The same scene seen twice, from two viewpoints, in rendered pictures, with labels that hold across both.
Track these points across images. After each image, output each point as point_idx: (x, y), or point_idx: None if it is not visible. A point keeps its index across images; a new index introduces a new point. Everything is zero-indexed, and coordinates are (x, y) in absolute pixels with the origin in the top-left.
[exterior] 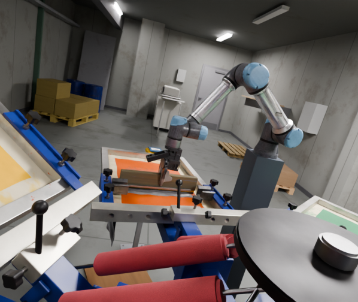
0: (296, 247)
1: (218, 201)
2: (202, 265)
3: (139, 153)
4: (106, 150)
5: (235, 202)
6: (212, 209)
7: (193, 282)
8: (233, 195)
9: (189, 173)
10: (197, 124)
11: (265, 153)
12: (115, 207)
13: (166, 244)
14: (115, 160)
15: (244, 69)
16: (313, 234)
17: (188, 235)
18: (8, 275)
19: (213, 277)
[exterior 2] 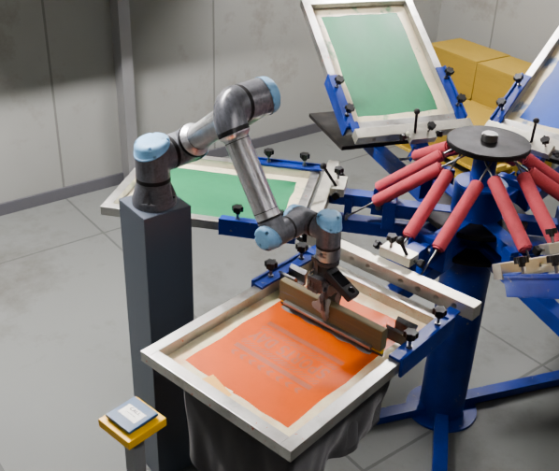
0: (497, 146)
1: (296, 264)
2: None
3: (230, 398)
4: (295, 433)
5: (172, 301)
6: (351, 250)
7: (530, 179)
8: (155, 301)
9: (214, 322)
10: (306, 208)
11: (176, 194)
12: (456, 293)
13: (509, 203)
14: (299, 418)
15: (273, 96)
16: (476, 143)
17: (442, 235)
18: None
19: (525, 173)
